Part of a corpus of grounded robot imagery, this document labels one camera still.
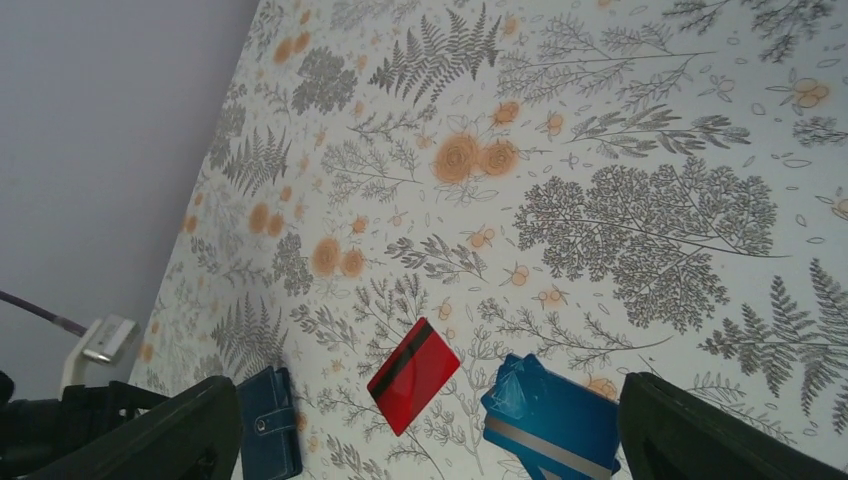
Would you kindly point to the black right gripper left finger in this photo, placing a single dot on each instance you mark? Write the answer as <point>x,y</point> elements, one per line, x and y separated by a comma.
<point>194,435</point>

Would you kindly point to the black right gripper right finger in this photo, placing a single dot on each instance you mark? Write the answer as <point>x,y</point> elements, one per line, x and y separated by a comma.
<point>667,433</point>

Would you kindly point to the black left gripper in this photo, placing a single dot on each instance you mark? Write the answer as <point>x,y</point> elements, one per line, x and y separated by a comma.
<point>36,433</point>

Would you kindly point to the blue denim card holder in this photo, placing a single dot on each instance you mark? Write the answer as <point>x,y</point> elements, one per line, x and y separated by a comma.
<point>269,447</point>

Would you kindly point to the blue card with silver stripe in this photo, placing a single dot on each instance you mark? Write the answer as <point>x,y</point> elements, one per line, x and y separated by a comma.
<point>557,428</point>

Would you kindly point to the red card with black stripe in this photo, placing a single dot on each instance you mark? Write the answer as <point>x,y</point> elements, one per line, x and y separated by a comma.
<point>412,375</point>

